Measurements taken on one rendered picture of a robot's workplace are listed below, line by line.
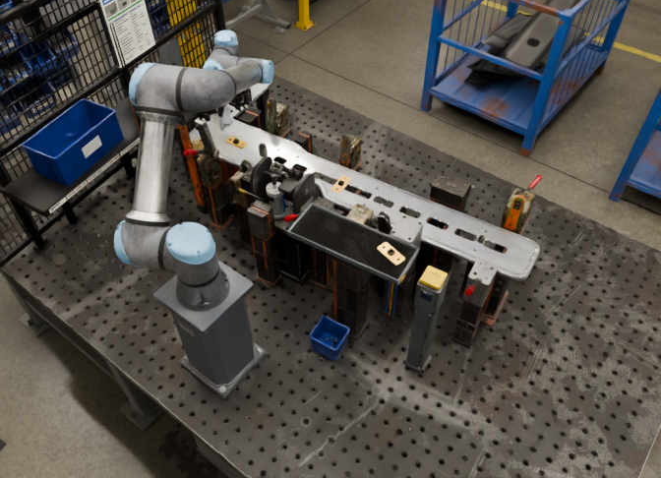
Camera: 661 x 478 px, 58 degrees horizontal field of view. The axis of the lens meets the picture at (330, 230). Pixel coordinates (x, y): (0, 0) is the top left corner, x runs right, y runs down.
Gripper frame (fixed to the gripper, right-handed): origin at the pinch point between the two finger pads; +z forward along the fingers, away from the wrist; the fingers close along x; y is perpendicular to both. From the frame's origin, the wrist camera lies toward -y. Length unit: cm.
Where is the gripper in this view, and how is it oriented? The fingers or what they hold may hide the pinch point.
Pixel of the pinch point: (233, 119)
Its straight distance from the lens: 229.1
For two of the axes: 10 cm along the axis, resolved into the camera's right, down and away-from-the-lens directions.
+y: 8.6, 3.8, -3.4
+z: 0.0, 6.6, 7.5
